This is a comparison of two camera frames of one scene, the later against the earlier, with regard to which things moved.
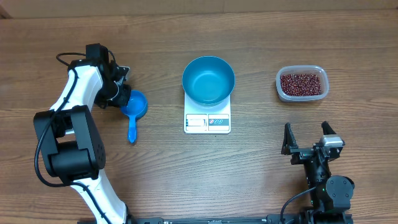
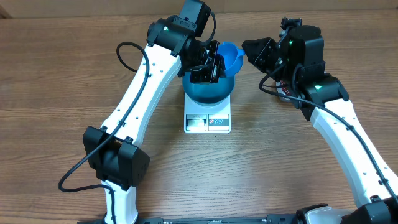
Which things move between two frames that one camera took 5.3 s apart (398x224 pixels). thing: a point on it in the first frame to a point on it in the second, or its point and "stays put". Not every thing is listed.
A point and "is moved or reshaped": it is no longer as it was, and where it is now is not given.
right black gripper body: (301, 154) to (268, 61)
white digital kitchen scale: (206, 119) stays put
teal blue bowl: (208, 81) stays put
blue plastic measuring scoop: (136, 107) is moved or reshaped
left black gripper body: (114, 94) to (207, 64)
